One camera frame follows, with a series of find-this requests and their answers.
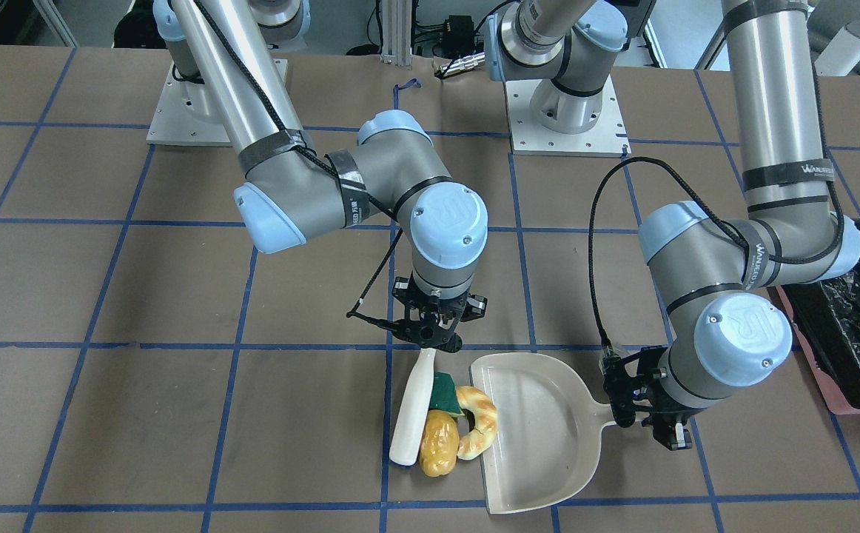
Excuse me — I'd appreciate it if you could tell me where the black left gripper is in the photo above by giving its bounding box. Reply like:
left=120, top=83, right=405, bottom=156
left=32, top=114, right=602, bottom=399
left=602, top=345, right=694, bottom=451

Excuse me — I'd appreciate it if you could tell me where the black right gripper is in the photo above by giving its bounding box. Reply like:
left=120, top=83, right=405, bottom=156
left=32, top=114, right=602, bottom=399
left=390, top=277, right=488, bottom=353

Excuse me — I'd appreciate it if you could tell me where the green yellow sponge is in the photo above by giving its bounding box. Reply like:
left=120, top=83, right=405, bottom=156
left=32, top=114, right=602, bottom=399
left=428, top=372, right=464, bottom=418

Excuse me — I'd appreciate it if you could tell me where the toy croissant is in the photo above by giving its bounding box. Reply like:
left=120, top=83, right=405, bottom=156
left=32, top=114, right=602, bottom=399
left=456, top=386, right=498, bottom=461

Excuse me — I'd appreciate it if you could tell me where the yellow toy potato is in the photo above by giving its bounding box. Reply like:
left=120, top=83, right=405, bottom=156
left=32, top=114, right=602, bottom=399
left=419, top=409, right=460, bottom=477

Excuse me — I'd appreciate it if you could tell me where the beige hand brush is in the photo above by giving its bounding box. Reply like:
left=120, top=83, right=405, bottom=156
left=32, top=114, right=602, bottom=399
left=389, top=348, right=437, bottom=466

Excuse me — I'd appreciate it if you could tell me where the beige plastic dustpan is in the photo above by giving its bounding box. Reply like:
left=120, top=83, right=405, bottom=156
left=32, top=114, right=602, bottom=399
left=470, top=353, right=615, bottom=514

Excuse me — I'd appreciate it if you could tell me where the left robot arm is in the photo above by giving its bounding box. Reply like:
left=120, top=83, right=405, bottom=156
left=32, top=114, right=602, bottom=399
left=482, top=1, right=860, bottom=451

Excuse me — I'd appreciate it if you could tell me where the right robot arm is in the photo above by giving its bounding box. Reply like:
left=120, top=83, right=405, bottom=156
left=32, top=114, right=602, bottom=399
left=153, top=1, right=488, bottom=353

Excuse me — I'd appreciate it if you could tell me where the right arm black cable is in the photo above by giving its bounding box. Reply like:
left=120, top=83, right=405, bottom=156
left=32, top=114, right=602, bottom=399
left=193, top=0, right=405, bottom=330

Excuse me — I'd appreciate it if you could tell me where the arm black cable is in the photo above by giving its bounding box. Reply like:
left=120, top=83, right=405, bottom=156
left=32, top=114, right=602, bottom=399
left=193, top=0, right=405, bottom=330
left=588, top=155, right=845, bottom=349

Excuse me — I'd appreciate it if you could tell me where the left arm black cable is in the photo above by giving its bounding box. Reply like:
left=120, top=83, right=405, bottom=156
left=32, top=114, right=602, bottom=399
left=588, top=155, right=845, bottom=349

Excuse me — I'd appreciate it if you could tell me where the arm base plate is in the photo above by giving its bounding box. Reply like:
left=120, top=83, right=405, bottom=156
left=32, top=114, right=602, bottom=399
left=147, top=59, right=289, bottom=147
left=505, top=78, right=632, bottom=158

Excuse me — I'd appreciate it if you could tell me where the aluminium frame post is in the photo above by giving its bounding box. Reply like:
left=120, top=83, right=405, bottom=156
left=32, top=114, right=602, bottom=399
left=378, top=0, right=414, bottom=69

